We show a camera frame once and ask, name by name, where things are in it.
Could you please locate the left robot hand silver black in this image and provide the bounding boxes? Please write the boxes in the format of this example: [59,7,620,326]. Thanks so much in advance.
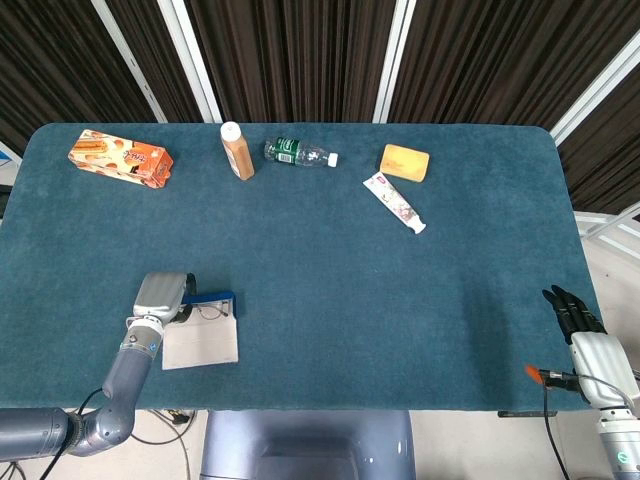
[132,271,199,324]

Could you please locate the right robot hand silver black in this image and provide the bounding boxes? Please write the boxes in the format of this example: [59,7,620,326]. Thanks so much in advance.
[523,284,640,407]

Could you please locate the thin-framed eyeglasses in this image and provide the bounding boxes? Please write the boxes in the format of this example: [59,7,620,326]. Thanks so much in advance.
[191,303,233,322]

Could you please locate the blue pencil case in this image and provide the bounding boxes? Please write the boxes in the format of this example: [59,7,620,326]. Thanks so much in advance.
[161,289,240,372]

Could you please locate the orange biscuit box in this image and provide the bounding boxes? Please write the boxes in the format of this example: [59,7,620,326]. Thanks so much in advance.
[67,129,175,189]

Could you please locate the brown juice bottle white cap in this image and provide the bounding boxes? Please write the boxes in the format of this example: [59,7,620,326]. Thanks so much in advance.
[220,120,256,182]

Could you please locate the teal table cloth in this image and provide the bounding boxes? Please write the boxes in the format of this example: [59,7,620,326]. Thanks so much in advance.
[0,122,602,414]

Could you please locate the clear water bottle green label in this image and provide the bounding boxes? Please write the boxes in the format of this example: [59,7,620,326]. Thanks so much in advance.
[263,136,340,169]

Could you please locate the white blue board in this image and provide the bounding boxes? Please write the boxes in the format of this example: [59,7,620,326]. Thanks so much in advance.
[0,141,24,187]

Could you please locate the blue-grey robot torso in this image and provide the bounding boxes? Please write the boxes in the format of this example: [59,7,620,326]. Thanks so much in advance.
[199,409,417,480]

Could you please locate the white toothpaste tube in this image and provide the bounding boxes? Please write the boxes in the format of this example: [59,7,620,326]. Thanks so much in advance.
[362,171,428,236]

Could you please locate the dark brown pleated curtain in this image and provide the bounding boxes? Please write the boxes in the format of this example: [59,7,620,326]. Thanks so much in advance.
[0,0,640,217]

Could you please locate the yellow sponge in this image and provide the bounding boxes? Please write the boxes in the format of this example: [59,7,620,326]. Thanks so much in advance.
[379,143,431,183]

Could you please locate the black right hand cable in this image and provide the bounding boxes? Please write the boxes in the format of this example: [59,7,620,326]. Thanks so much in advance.
[542,384,574,480]

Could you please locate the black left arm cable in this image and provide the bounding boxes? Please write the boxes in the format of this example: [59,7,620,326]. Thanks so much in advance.
[42,387,104,480]

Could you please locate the white low frame bars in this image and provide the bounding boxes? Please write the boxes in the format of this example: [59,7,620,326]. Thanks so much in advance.
[572,208,640,262]

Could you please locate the grey floor cable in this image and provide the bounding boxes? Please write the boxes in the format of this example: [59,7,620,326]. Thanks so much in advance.
[129,408,197,480]

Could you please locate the black floor cables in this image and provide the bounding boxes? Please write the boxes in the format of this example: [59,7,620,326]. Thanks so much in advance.
[0,457,31,480]

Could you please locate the thin white frame post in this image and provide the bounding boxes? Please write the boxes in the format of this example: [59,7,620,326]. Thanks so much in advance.
[91,0,168,124]

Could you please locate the wide white frame post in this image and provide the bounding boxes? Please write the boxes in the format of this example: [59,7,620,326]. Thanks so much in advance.
[157,0,223,124]

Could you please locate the white slanted frame post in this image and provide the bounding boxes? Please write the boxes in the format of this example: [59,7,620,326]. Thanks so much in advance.
[549,29,640,147]

